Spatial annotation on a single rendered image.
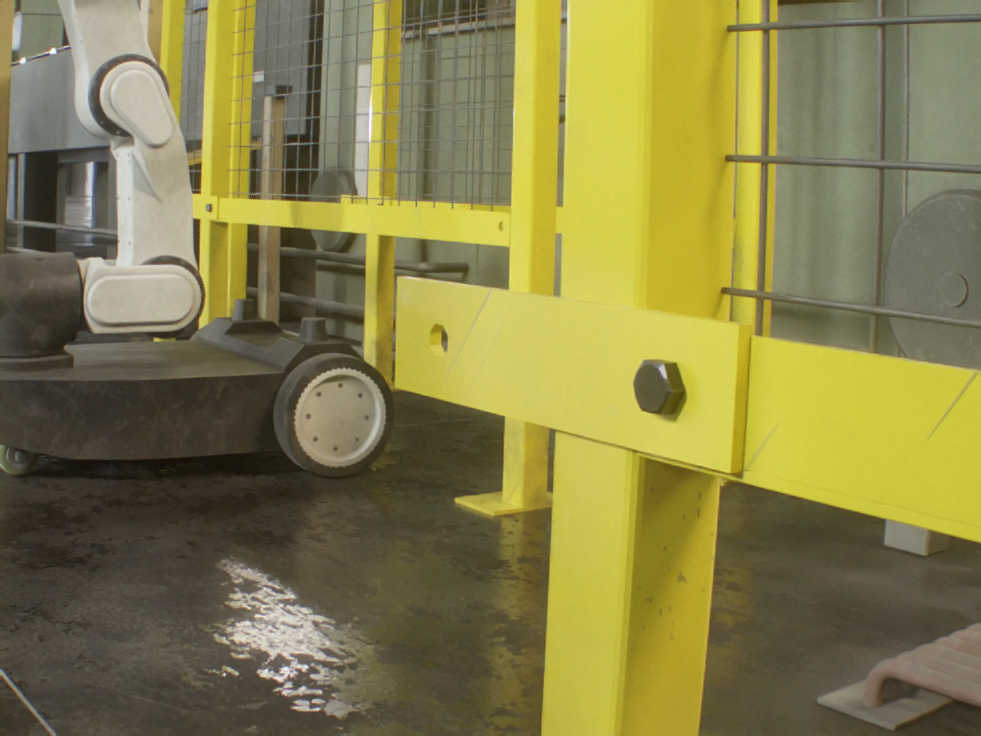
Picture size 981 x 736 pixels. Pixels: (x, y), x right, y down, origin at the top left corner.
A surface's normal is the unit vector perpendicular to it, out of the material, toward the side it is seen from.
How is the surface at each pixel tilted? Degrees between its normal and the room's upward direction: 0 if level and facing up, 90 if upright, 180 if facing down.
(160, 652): 0
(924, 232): 88
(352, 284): 90
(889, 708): 0
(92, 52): 90
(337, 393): 90
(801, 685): 0
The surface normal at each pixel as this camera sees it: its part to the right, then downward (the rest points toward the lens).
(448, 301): -0.81, 0.06
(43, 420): 0.16, 0.14
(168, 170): 0.63, 0.46
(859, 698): 0.03, -0.99
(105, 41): 0.48, 0.13
